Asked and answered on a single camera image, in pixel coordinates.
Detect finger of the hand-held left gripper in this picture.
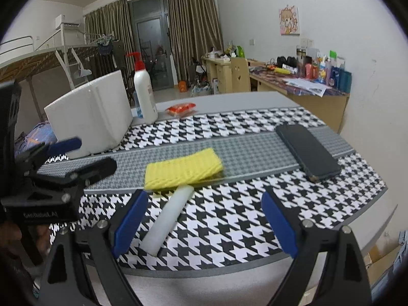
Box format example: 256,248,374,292
14,137,83,167
24,158,118,188

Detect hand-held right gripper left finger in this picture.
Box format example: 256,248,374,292
40,189,150,306

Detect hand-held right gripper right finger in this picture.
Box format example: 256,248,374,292
261,186,372,306

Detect white foam box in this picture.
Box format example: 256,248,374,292
44,70,134,159

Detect white foam tube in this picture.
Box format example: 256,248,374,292
140,185,194,256

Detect yellow sponge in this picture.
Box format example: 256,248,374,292
144,148,224,191

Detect blue plaid quilt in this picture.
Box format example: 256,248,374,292
14,121,58,157

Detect white bunk bed ladder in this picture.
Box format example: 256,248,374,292
55,47,94,90

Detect black smartphone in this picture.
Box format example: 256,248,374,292
275,124,342,183

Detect black white houndstooth tablecloth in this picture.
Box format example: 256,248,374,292
32,106,388,272

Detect white red pump lotion bottle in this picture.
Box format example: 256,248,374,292
125,51,159,123

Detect orange snack packet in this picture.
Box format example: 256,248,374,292
165,102,196,117

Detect dark hanging clothes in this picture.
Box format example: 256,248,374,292
97,40,114,58

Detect cardboard box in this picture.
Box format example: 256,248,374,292
366,235,403,282

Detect white air conditioner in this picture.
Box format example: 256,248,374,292
54,14,80,31

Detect wooden desk with patterned top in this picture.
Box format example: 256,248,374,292
249,65,350,133

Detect brown curtain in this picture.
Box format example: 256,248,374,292
84,0,136,87
166,0,224,84

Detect glass balcony door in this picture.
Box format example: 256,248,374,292
128,0,174,90

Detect white printed papers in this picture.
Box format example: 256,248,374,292
285,78,329,98

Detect wooden desk with drawers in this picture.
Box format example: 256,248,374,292
201,55,234,95

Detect wooden chair with smiley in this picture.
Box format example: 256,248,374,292
230,57,252,93

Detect group of toiletry bottles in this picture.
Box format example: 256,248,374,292
295,46,353,93

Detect black bag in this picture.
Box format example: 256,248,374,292
276,56,297,68

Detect cartoon wall poster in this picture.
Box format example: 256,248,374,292
279,5,302,36

